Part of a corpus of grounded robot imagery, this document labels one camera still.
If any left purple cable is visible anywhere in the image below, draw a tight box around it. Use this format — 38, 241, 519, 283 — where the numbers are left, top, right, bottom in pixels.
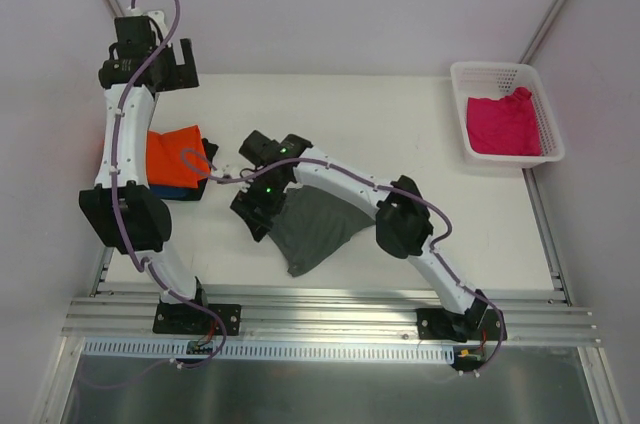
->
77, 0, 229, 389

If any aluminium mounting rail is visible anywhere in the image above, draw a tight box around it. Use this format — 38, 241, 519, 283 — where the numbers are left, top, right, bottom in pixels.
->
62, 283, 604, 347

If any pink t shirt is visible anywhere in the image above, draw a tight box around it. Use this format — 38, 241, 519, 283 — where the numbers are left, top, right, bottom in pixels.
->
466, 87, 542, 157

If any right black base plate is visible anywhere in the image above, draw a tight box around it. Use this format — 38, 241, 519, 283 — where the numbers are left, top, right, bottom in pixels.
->
415, 307, 508, 343

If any dark grey t shirt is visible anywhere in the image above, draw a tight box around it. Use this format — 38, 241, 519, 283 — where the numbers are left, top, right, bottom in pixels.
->
269, 186, 374, 278

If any white plastic basket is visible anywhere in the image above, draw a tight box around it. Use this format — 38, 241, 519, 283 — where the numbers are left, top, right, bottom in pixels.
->
450, 61, 565, 169

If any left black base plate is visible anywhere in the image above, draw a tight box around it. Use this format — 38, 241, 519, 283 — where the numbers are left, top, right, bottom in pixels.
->
152, 302, 242, 336

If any purple cable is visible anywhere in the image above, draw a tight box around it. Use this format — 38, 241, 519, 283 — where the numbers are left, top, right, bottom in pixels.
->
180, 148, 507, 379
77, 0, 229, 389

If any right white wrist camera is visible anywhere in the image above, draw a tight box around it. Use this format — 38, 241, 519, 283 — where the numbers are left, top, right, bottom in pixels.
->
216, 164, 253, 189

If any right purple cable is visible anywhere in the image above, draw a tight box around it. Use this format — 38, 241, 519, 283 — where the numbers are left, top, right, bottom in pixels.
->
180, 148, 507, 379

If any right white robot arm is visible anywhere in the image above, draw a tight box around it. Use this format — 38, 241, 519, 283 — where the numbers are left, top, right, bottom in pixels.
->
230, 131, 489, 342

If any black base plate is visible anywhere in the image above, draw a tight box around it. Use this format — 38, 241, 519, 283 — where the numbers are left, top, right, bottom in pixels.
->
152, 302, 242, 336
415, 307, 508, 343

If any orange folded t shirt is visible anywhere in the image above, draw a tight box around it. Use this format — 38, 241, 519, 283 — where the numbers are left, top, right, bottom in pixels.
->
146, 125, 209, 188

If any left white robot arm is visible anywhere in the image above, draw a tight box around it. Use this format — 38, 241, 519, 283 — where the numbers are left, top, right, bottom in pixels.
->
79, 14, 210, 332

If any black folded t shirt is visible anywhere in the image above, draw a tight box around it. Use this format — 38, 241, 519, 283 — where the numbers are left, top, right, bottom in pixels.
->
149, 137, 220, 203

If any white slotted cable duct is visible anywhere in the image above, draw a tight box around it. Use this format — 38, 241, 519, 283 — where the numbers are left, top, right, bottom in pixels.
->
83, 337, 454, 365

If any blue folded t shirt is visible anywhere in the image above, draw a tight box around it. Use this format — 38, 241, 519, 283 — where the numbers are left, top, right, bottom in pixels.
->
149, 185, 204, 201

